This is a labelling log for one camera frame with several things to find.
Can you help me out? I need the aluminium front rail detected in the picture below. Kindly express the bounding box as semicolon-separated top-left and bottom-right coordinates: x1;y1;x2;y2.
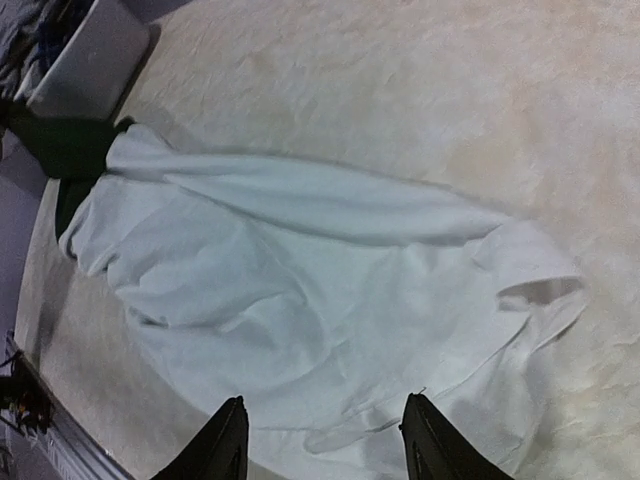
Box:
1;330;132;479

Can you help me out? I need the grey garment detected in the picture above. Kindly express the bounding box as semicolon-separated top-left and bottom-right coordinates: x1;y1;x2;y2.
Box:
1;1;93;100

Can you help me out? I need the white plastic laundry basket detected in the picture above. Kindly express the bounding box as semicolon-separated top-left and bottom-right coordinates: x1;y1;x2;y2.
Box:
26;0;150;120

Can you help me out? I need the white and green raglan shirt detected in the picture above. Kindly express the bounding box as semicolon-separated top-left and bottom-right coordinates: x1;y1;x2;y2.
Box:
2;109;586;459

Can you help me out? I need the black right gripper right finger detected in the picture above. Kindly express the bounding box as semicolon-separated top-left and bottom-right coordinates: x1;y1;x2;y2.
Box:
399;394;512;480

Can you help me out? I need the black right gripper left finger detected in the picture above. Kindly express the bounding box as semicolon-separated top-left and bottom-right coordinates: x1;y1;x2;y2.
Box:
154;396;249;480

